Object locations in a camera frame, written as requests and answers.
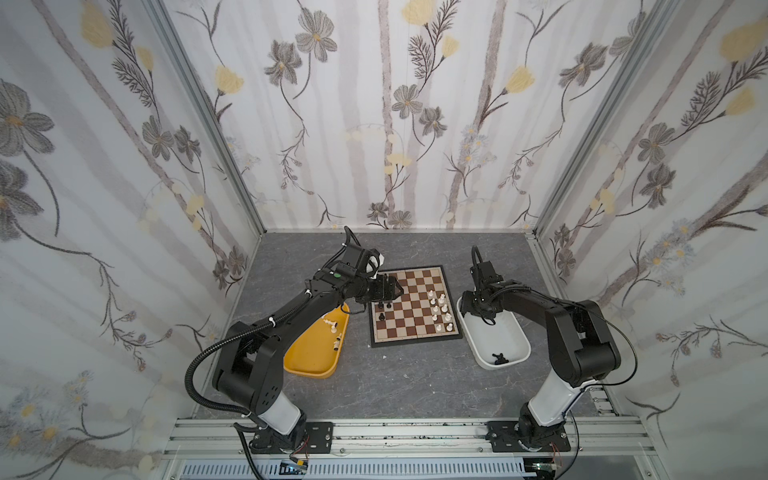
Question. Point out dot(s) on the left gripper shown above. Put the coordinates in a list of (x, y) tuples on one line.
[(387, 288)]

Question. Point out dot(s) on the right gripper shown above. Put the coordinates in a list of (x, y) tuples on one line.
[(474, 303)]

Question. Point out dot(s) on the white plastic tray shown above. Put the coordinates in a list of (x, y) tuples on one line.
[(505, 337)]

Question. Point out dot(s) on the brown folding chess board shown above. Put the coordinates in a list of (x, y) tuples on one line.
[(424, 312)]

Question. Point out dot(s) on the black chess piece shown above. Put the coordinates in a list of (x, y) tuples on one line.
[(500, 359)]

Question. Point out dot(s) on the yellow plastic tray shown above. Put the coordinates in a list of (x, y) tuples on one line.
[(312, 354)]

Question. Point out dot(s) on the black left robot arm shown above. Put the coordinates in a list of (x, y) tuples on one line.
[(250, 367)]

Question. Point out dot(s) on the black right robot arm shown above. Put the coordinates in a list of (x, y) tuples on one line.
[(580, 347)]

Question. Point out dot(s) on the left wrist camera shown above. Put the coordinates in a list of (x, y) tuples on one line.
[(374, 263)]

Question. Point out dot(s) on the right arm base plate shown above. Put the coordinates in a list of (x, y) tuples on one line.
[(510, 437)]

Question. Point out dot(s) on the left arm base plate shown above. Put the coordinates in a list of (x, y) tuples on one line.
[(308, 438)]

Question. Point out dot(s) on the aluminium mounting rail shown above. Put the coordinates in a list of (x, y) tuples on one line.
[(405, 438)]

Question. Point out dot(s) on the white slotted cable duct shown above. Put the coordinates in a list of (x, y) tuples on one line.
[(398, 468)]

